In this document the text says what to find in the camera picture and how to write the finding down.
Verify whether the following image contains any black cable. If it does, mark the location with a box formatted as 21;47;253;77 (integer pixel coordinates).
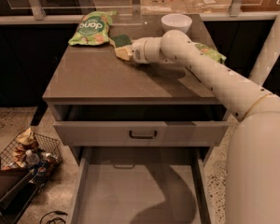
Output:
39;210;69;224

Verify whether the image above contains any grey top drawer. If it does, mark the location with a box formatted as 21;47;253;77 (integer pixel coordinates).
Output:
54;105;229;147

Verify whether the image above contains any dark bin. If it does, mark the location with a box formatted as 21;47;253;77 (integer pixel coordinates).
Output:
0;157;36;224

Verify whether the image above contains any green and yellow sponge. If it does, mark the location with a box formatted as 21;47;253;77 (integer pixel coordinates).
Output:
109;35;132;50

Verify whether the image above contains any crumpled paper bag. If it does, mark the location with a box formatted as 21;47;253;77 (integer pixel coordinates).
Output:
12;128;39;168

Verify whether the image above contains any open grey middle drawer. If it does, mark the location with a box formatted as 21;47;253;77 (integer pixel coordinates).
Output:
68;147;215;224

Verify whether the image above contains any wire basket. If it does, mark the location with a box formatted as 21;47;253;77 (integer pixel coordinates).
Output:
0;129;63;185

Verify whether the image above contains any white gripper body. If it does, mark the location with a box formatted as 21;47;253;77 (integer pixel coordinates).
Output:
132;37;149;63

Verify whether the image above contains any plastic water bottle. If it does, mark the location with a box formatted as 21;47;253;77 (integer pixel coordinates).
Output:
25;149;40;166

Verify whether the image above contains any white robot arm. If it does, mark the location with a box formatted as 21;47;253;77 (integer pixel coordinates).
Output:
128;11;280;224

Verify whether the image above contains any white ceramic bowl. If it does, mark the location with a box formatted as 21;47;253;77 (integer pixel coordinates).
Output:
161;13;192;33

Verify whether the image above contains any grey drawer cabinet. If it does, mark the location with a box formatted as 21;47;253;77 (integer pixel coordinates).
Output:
42;13;242;165

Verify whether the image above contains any green snack bag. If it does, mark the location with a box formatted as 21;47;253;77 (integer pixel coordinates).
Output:
195;43;226;64

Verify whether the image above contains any green chip bag with logo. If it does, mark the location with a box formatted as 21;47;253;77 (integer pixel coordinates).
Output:
68;11;117;46

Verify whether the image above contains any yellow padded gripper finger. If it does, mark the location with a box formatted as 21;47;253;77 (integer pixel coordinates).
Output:
115;46;133;61

